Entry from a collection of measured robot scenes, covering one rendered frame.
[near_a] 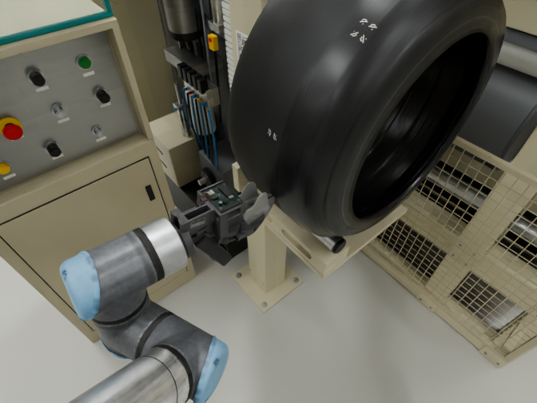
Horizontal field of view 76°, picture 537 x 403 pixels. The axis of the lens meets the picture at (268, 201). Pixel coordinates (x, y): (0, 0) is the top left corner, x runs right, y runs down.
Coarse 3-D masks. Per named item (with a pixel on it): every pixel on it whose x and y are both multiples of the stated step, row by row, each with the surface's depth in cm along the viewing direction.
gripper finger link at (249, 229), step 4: (260, 216) 64; (264, 216) 64; (256, 220) 63; (260, 220) 64; (244, 224) 62; (248, 224) 62; (252, 224) 62; (256, 224) 63; (260, 224) 64; (240, 228) 62; (244, 228) 61; (248, 228) 62; (252, 228) 62; (256, 228) 63; (240, 232) 61; (244, 232) 61; (248, 232) 61; (252, 232) 62; (236, 236) 61; (240, 236) 61; (244, 236) 61; (248, 236) 62
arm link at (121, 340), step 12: (144, 300) 54; (144, 312) 55; (156, 312) 55; (96, 324) 52; (108, 324) 51; (120, 324) 52; (132, 324) 53; (144, 324) 53; (108, 336) 54; (120, 336) 53; (132, 336) 53; (108, 348) 57; (120, 348) 54; (132, 348) 52; (132, 360) 54
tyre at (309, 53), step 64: (320, 0) 52; (384, 0) 47; (448, 0) 48; (256, 64) 57; (320, 64) 50; (384, 64) 47; (448, 64) 84; (256, 128) 60; (320, 128) 51; (384, 128) 100; (448, 128) 83; (320, 192) 58; (384, 192) 94
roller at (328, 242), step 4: (316, 236) 87; (320, 240) 86; (324, 240) 85; (328, 240) 84; (332, 240) 84; (336, 240) 84; (340, 240) 83; (344, 240) 84; (324, 244) 86; (328, 244) 84; (332, 244) 84; (336, 244) 83; (340, 244) 83; (344, 244) 85; (328, 248) 85; (332, 248) 84; (336, 248) 83; (340, 248) 85; (332, 252) 85; (336, 252) 85
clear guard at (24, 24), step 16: (0, 0) 72; (16, 0) 73; (32, 0) 75; (48, 0) 77; (64, 0) 79; (80, 0) 81; (96, 0) 83; (0, 16) 73; (16, 16) 75; (32, 16) 77; (48, 16) 79; (64, 16) 81; (80, 16) 83; (96, 16) 84; (0, 32) 75; (16, 32) 77; (32, 32) 78; (48, 32) 80
